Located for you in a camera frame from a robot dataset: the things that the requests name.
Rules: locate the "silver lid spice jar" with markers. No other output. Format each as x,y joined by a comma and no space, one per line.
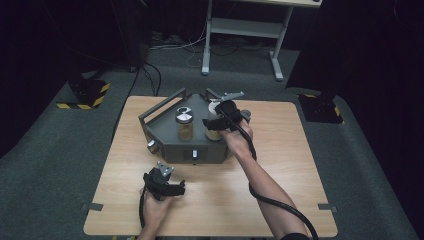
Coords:
184,128

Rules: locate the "white metal table frame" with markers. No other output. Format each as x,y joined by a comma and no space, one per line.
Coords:
245,28

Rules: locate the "grey metal box machine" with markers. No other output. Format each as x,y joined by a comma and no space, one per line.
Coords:
166,131

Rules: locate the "black yellow striped stand base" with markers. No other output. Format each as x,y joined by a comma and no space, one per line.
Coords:
88,95
320,108

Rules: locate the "person's left hand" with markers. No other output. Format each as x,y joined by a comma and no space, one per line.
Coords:
155,210

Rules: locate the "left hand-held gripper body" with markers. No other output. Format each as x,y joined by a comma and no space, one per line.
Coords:
161,185

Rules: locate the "white lid spice jar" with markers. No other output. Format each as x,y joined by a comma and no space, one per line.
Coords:
213,108

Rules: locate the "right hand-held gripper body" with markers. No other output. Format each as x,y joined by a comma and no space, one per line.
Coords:
228,108

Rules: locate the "grey tape mark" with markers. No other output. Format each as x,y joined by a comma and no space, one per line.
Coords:
92,206

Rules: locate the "person's right hand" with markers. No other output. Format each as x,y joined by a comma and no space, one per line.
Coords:
238,140

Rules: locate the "dark curtain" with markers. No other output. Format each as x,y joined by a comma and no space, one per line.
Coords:
320,46

